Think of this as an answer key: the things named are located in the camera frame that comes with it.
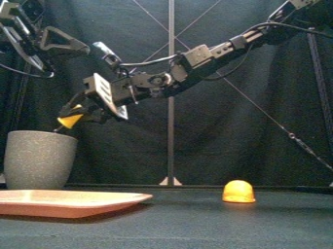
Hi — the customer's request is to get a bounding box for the small yellow can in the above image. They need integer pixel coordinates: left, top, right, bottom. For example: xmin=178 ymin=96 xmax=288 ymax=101
xmin=56 ymin=103 xmax=84 ymax=130

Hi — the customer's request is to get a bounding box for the grey speckled bowl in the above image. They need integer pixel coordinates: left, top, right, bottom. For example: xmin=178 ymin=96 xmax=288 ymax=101
xmin=3 ymin=129 xmax=79 ymax=191

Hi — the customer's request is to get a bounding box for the pink plastic tray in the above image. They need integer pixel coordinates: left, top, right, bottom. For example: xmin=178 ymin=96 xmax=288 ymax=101
xmin=0 ymin=189 xmax=155 ymax=219

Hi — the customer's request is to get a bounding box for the orange dome-shaped toy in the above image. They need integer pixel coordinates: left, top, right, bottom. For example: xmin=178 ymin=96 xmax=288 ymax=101
xmin=221 ymin=179 xmax=258 ymax=204

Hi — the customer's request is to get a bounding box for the black camera cable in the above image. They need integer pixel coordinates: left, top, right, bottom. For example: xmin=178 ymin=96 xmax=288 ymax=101
xmin=118 ymin=53 xmax=185 ymax=70

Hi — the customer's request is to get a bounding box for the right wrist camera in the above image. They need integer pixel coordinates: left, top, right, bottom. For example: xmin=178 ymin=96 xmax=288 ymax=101
xmin=88 ymin=41 xmax=124 ymax=70

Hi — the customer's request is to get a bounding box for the vertical metal frame pole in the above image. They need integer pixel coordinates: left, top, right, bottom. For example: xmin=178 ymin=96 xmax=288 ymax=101
xmin=158 ymin=0 xmax=183 ymax=187

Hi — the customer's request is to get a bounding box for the thin diagonal brace wire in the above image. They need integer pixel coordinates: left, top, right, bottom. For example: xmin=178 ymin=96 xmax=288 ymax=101
xmin=128 ymin=0 xmax=223 ymax=75

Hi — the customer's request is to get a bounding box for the black horizontal frame bar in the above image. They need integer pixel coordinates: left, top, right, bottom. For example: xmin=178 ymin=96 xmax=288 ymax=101
xmin=64 ymin=183 xmax=333 ymax=195

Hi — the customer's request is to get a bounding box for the dark metal frame post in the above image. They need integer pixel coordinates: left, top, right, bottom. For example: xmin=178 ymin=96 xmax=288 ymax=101
xmin=306 ymin=28 xmax=333 ymax=147

